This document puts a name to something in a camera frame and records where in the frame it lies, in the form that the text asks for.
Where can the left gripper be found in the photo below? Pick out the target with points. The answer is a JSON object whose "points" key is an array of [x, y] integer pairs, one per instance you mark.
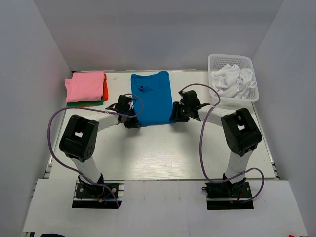
{"points": [[135, 124]]}

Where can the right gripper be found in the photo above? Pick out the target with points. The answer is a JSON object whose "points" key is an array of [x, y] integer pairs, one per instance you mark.
{"points": [[176, 116]]}

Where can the white plastic basket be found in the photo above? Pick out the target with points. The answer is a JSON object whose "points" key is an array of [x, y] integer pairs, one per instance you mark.
{"points": [[218, 61]]}

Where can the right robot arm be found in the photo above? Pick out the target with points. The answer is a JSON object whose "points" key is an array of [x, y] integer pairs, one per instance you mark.
{"points": [[241, 132]]}

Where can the blue t-shirt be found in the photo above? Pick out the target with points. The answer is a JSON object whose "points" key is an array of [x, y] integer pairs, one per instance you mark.
{"points": [[153, 98]]}

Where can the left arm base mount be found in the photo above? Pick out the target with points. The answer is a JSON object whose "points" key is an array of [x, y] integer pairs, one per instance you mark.
{"points": [[100, 198]]}

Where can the pink folded t-shirt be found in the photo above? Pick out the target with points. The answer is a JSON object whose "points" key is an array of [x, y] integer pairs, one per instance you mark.
{"points": [[86, 86]]}

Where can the white t-shirt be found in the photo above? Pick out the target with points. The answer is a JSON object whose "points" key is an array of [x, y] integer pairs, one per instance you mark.
{"points": [[233, 82]]}

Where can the green folded t-shirt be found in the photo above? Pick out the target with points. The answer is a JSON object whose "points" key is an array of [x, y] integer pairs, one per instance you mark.
{"points": [[85, 103]]}

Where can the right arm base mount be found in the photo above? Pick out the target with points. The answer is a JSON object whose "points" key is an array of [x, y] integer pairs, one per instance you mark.
{"points": [[223, 196]]}

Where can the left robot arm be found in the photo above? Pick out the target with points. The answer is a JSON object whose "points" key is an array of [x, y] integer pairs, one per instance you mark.
{"points": [[79, 138]]}

